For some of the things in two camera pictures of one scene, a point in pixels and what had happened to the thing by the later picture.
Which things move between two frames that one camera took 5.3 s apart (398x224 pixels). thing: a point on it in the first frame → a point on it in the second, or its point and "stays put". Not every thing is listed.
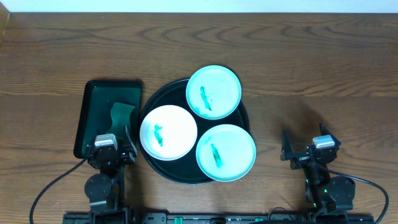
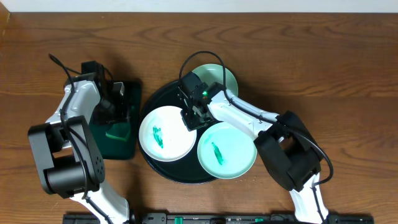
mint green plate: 226,152 stays put
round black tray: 186,170 stays put
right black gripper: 300,159 → 190,123
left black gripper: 110,154 → 116,113
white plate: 168,132 stays put
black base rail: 219,218 stays put
